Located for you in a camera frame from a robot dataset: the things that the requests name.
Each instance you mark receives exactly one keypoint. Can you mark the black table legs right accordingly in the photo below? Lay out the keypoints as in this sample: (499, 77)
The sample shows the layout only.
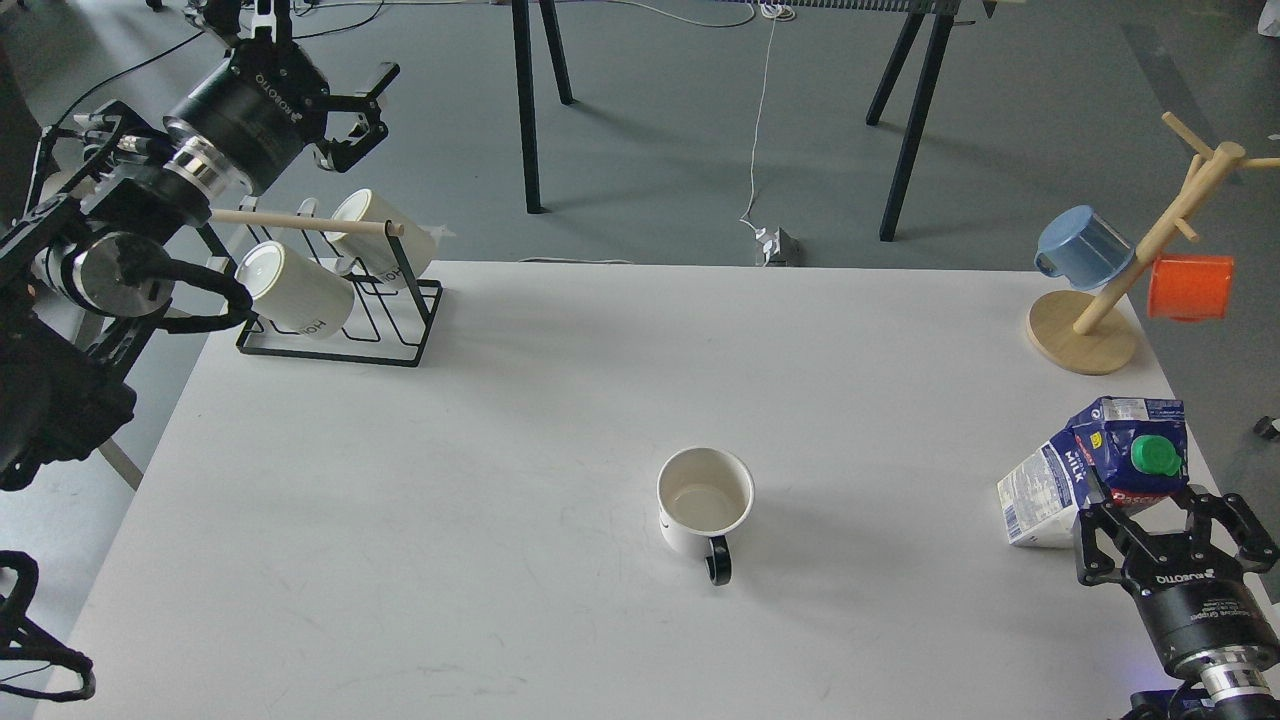
(944, 13)

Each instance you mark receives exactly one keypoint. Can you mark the white mug rear on rack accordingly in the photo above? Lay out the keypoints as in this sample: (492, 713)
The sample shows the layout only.
(373, 249)

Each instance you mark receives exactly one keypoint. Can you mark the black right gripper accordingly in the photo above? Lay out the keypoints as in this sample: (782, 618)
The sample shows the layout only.
(1205, 600)

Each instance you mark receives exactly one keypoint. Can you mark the black wire mug rack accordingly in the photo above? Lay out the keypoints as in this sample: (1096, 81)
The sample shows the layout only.
(386, 327)

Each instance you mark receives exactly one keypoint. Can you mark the grey power adapter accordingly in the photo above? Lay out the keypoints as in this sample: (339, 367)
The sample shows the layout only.
(778, 248)

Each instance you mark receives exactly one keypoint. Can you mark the blue white milk carton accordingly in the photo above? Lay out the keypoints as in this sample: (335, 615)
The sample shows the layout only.
(1133, 450)

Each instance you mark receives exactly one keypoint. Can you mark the white mug on rack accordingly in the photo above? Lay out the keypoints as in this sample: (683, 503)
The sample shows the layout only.
(373, 249)
(295, 292)

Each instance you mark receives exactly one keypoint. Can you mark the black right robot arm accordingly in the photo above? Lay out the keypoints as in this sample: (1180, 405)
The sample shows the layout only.
(1234, 690)

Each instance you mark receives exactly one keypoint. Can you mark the white mug black handle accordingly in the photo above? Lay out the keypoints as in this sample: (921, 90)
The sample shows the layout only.
(704, 495)

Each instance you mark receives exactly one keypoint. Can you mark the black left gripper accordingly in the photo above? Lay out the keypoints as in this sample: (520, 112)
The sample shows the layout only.
(253, 110)

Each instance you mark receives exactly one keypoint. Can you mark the wooden mug tree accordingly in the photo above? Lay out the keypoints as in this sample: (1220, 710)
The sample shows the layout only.
(1084, 332)

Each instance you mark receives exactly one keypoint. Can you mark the white mug front on rack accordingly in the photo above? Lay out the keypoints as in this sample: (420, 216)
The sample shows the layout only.
(295, 292)

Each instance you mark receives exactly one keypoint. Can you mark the blue cup on tree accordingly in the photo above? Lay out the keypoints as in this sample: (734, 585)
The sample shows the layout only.
(1080, 246)

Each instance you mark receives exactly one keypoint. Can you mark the orange cup on tree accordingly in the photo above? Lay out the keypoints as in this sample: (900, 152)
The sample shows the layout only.
(1190, 288)

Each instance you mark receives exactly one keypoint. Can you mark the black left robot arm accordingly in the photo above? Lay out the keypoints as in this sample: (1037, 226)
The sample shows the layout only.
(86, 277)

